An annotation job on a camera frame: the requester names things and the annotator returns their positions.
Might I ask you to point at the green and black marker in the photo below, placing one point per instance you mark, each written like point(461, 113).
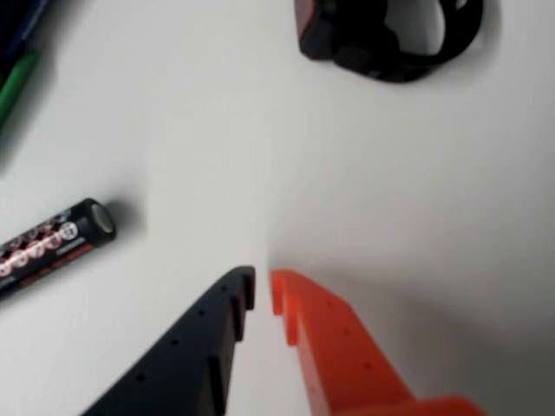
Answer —
point(19, 82)

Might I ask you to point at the black AA battery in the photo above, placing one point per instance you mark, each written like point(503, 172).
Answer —
point(52, 247)

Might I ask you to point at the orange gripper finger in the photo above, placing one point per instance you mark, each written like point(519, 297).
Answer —
point(347, 368)

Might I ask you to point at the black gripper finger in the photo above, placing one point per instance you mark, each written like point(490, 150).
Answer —
point(186, 359)

